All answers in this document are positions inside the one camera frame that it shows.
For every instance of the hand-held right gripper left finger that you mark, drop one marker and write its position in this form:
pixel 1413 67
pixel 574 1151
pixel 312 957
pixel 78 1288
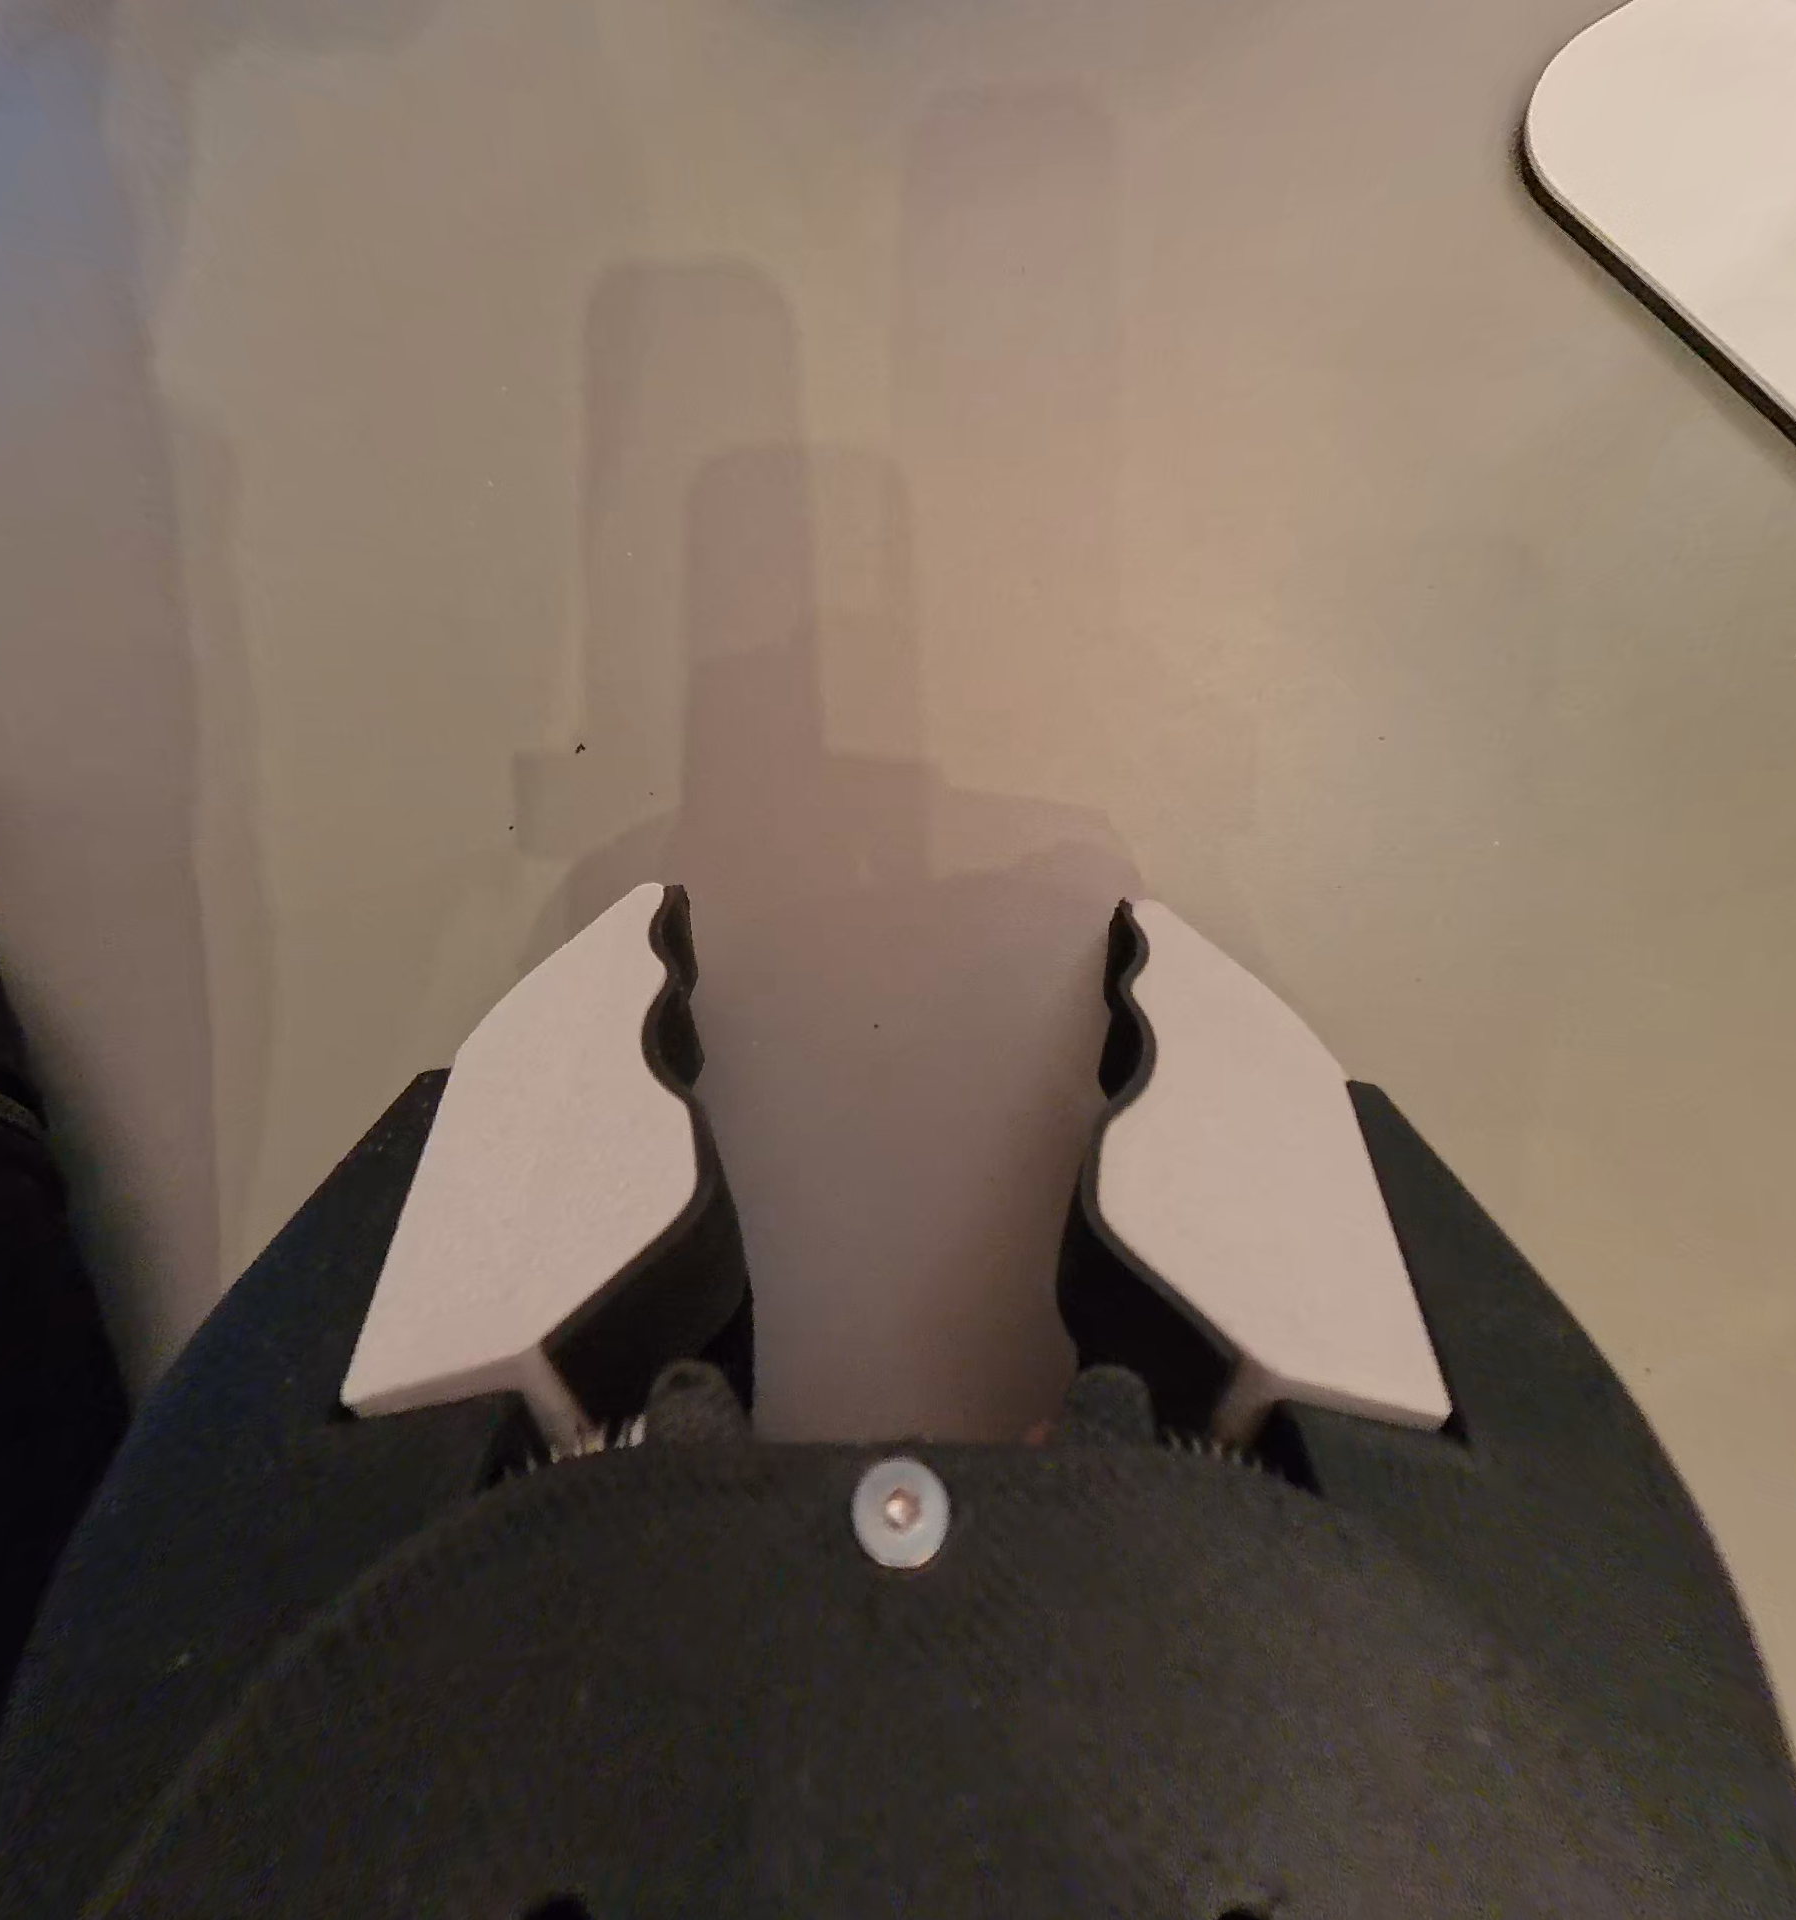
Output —
pixel 539 1185

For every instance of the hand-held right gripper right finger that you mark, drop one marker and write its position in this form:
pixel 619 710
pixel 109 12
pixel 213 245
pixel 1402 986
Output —
pixel 1256 1200

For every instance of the dark cloth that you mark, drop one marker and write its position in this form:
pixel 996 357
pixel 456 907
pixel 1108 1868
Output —
pixel 12 1352

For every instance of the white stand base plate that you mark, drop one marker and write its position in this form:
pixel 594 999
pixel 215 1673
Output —
pixel 1721 179

